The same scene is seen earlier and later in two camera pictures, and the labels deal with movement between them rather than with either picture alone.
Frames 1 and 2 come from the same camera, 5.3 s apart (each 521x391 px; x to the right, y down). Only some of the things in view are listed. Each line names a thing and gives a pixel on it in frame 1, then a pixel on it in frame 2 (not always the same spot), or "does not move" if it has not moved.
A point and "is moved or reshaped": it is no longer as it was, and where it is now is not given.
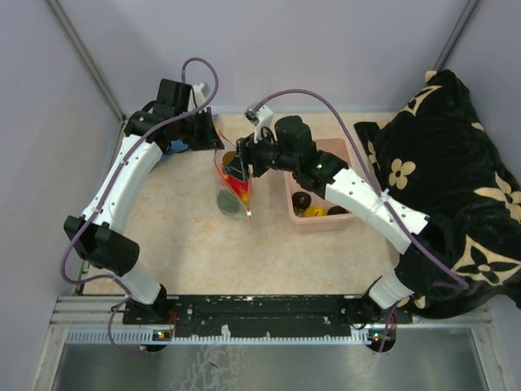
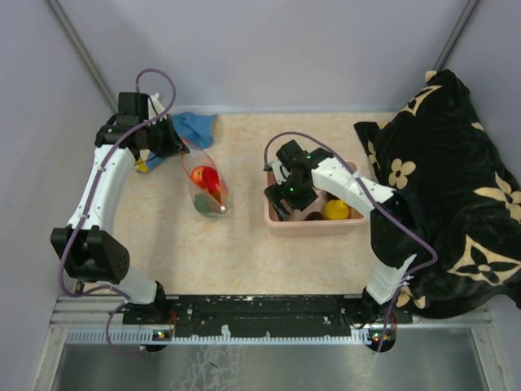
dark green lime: (229, 203) -> (206, 204)
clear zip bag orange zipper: (234, 195) -> (210, 192)
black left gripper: (210, 138) -> (174, 146)
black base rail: (264, 316) does not move
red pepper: (240, 186) -> (211, 178)
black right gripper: (238, 166) -> (278, 192)
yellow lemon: (316, 211) -> (336, 209)
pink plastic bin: (329, 223) is moved or reshaped
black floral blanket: (444, 159) does not move
